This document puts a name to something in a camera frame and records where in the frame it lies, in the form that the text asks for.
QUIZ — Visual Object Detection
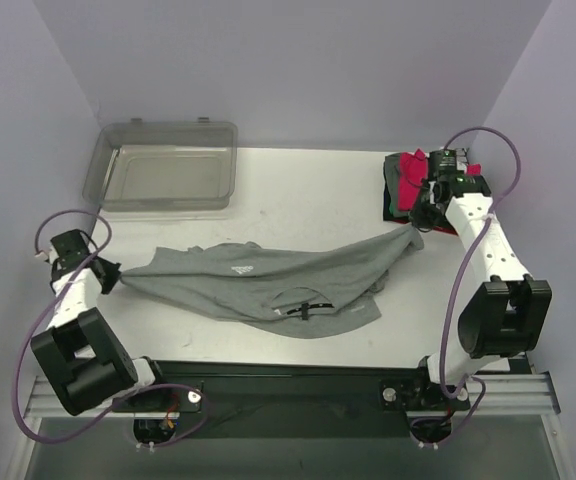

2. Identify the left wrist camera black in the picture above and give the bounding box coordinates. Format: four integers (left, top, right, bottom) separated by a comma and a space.
35, 229, 96, 274

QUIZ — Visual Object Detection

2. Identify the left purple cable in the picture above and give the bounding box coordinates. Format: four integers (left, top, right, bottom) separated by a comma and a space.
16, 208, 212, 446

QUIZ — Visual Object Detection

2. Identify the folded grey t-shirt in stack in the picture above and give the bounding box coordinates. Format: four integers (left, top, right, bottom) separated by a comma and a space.
383, 153, 401, 211

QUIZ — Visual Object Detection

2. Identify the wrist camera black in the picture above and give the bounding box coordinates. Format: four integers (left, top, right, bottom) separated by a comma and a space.
35, 229, 96, 274
427, 148, 469, 181

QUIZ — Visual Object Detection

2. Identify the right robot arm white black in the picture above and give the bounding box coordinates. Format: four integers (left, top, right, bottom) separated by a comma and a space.
410, 174, 552, 408

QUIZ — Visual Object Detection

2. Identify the clear plastic bin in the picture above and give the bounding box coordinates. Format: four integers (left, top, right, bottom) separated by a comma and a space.
82, 119, 238, 212

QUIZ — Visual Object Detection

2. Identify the grey t-shirt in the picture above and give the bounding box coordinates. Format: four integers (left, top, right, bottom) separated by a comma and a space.
383, 153, 401, 211
121, 226, 424, 339

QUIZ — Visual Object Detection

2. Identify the aluminium frame rail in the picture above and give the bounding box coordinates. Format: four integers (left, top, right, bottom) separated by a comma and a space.
476, 372, 561, 416

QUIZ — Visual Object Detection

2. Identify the folded magenta t-shirt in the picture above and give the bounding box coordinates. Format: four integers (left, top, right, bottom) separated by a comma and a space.
398, 150, 491, 214

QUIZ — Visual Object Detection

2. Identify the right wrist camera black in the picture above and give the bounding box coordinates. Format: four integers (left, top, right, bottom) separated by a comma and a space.
427, 148, 469, 181

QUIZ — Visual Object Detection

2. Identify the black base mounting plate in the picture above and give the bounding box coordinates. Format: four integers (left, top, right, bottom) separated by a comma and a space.
113, 361, 470, 441

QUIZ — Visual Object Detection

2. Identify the purple cable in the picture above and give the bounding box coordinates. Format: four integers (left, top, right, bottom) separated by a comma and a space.
437, 127, 523, 444
16, 208, 212, 446

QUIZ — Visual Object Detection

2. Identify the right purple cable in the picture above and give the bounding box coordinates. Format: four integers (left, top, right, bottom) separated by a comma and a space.
437, 127, 523, 444

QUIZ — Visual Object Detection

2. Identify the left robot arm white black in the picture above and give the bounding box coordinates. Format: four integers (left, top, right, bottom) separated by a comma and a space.
30, 258, 171, 416

